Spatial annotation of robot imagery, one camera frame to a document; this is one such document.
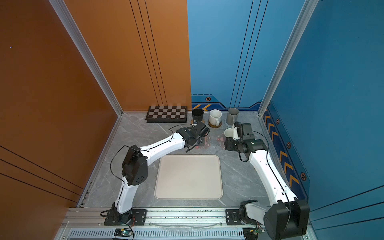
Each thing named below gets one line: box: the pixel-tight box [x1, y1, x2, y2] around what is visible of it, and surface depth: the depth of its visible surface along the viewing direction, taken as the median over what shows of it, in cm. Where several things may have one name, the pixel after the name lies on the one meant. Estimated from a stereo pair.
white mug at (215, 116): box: [209, 109, 222, 126], surface depth 108 cm
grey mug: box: [226, 108, 239, 126], surface depth 107 cm
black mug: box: [192, 108, 204, 122], surface depth 108 cm
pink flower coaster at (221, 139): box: [216, 132, 226, 149], surface depth 105 cm
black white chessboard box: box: [145, 105, 188, 123], surface depth 118 cm
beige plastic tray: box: [154, 154, 223, 200], surface depth 86 cm
